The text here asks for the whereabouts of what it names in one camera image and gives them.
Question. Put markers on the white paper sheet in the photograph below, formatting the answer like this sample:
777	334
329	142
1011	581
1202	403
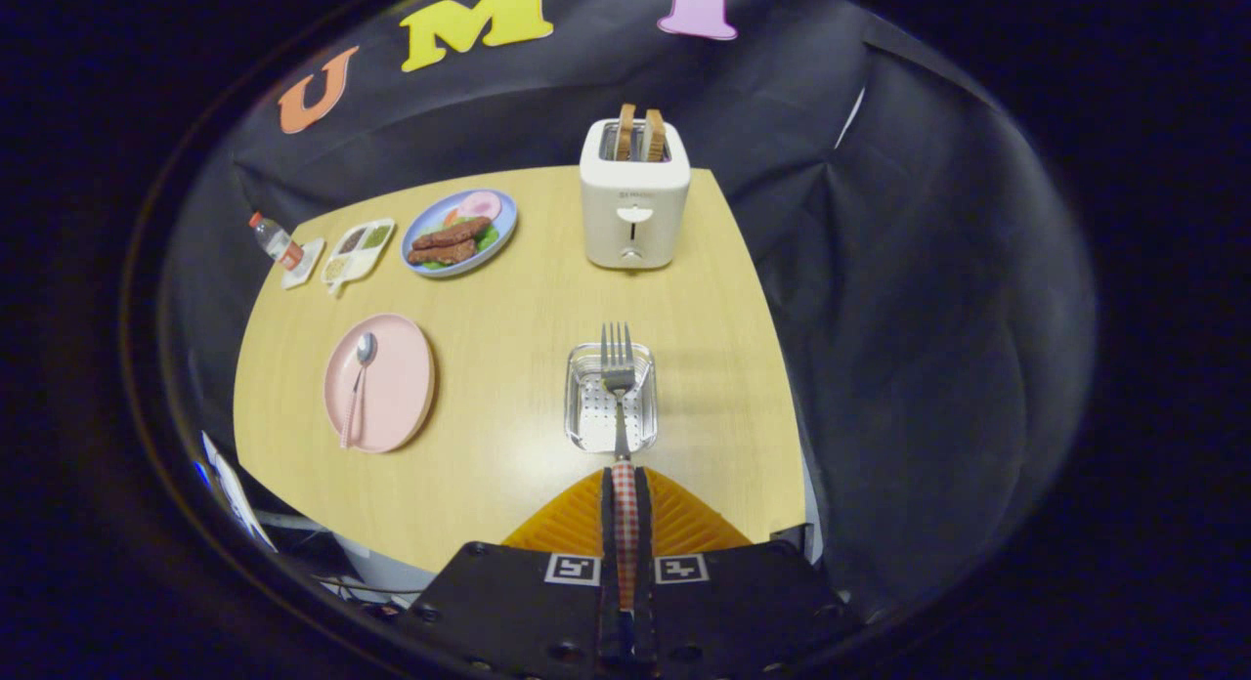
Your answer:
239	494

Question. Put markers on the blue plate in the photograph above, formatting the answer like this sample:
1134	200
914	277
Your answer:
507	223

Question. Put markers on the toast bread slice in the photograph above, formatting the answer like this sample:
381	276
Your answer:
625	133
655	136

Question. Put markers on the white toaster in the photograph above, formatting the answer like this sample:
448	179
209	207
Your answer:
635	187

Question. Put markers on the pink plate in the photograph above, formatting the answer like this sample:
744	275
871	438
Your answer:
401	387

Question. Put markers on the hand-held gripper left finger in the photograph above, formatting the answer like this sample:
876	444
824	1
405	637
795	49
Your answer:
607	533

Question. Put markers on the white divided seasoning tray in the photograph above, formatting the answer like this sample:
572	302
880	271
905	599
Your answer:
357	263

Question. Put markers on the brown meat strip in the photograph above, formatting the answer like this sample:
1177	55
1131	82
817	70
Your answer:
442	253
452	234

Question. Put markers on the white table leg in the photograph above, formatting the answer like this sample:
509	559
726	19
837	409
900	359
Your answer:
386	568

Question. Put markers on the green lettuce leaf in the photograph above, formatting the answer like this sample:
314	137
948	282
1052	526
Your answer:
488	238

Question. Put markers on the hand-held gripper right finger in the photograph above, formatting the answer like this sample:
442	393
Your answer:
643	533

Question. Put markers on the black backdrop cloth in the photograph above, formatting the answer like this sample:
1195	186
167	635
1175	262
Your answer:
880	270

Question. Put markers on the clear plastic water bottle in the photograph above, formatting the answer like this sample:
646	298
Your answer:
274	238

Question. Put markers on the white square coaster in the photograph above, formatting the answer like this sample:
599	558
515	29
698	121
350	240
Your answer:
309	266

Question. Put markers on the pink ham slice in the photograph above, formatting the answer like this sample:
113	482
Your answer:
481	205

